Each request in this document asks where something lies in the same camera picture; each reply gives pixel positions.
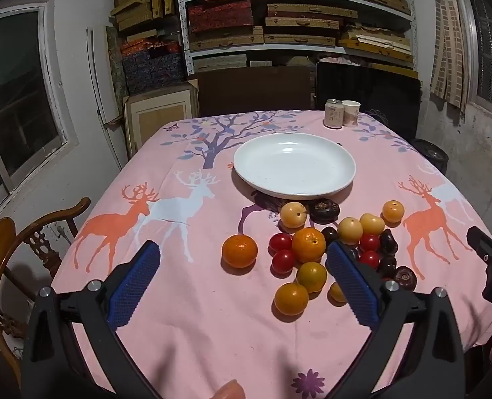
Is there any pale yellow plum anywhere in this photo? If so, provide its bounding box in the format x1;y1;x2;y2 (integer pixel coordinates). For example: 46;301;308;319
280;201;307;229
338;216;363;245
359;213;385;236

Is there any barred window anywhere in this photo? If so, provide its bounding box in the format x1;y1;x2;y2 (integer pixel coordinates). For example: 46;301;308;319
454;0;492;129

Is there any black flat panel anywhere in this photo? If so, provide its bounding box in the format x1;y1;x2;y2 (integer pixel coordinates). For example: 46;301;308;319
316;62;421;140

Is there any large orange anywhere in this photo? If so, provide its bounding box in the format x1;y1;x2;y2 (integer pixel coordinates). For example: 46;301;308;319
292;227;327;263

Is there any beige woven curtain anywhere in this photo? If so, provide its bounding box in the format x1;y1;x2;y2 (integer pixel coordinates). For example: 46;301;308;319
430;0;469;113

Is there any beige framed panel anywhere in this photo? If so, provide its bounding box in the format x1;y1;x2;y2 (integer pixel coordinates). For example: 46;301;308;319
122;79;200;156

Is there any pile of yellow woven boxes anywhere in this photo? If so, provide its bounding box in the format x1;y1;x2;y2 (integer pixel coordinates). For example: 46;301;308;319
110;0;176;34

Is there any pile of blue patterned boxes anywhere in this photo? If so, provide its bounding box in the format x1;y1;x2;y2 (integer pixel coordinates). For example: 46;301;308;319
120;37;187;94

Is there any red cherry tomato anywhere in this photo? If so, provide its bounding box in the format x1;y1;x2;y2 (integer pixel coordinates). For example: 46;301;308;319
271;250;297;274
269;233;293;253
359;233;381;252
358;250;380;271

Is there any beige drink can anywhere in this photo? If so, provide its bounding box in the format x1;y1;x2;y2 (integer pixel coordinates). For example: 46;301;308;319
324;99;345;129

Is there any person's left hand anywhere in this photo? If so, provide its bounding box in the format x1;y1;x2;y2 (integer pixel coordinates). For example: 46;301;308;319
206;380;247;399

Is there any white framed window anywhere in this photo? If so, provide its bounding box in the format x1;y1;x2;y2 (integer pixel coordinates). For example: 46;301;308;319
0;0;78;217

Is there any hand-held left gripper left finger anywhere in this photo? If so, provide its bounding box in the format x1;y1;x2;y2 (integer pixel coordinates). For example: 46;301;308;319
21;240;164;399

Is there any white metal shelf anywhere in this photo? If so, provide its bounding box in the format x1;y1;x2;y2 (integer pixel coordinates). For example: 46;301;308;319
175;0;417;75

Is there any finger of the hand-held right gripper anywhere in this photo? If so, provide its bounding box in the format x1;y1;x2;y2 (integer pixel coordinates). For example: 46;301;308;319
467;225;492;263

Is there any black round object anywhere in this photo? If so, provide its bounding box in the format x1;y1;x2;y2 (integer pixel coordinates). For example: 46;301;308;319
410;138;449;175

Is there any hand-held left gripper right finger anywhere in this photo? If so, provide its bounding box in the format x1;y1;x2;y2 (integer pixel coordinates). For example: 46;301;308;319
325;241;467;399

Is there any white paper cup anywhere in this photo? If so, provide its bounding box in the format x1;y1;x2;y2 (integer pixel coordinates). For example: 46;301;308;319
341;100;361;128

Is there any small yellow-orange fruit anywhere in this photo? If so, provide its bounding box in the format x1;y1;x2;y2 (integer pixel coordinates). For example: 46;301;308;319
327;281;348;304
296;261;328;294
274;282;310;317
381;200;405;223

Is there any orange mandarin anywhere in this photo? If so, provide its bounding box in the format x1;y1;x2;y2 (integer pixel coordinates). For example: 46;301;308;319
222;234;258;269

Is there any dark brown board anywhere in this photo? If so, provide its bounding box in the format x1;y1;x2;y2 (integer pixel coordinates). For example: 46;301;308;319
186;66;317;119

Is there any white plate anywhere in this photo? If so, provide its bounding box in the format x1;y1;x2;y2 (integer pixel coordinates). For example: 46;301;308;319
233;132;357;200

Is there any pink deer print tablecloth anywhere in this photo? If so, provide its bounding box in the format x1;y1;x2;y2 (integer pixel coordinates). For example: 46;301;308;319
51;110;492;399

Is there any shelf load of flat boxes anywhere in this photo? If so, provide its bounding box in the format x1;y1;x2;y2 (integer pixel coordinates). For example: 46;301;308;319
183;0;414;71

